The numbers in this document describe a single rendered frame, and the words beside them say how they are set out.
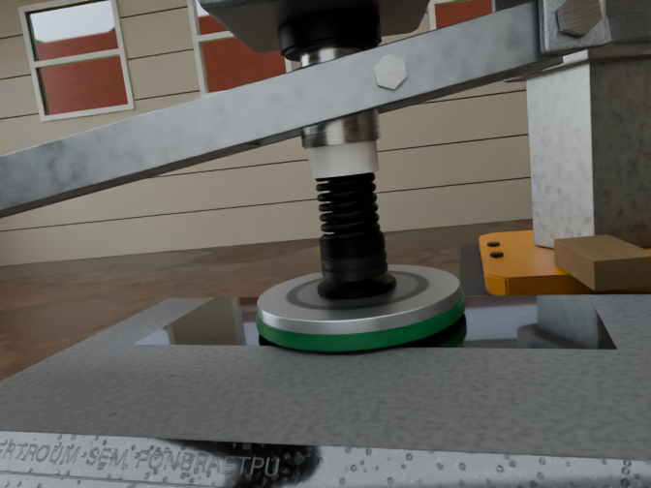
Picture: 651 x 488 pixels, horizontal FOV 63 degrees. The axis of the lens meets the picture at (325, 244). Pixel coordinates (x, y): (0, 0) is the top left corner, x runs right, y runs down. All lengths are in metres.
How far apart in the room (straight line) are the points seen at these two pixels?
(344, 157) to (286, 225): 6.28
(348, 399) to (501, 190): 6.31
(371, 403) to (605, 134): 0.87
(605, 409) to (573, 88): 0.86
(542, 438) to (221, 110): 0.36
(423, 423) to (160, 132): 0.34
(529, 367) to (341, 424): 0.15
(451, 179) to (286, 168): 2.04
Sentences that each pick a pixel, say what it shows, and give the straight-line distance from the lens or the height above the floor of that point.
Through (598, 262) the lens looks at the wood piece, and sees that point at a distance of 0.93.
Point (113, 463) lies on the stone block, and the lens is 0.41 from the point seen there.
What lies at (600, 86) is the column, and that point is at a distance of 1.15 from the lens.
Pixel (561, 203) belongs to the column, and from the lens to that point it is 1.21.
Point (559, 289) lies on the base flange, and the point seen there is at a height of 0.75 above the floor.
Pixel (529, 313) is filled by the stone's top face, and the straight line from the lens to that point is 0.56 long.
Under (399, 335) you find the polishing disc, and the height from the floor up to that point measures 0.88.
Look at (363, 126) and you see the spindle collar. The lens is 0.51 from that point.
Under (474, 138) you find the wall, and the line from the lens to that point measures 6.59.
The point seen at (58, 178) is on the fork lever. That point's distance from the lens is 0.57.
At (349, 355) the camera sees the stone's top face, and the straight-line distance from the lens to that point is 0.47.
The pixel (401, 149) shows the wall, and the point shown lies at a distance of 6.54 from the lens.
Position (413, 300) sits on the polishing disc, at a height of 0.90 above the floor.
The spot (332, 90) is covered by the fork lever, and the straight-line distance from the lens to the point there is 0.49.
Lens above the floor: 1.04
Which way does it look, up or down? 10 degrees down
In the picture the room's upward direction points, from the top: 7 degrees counter-clockwise
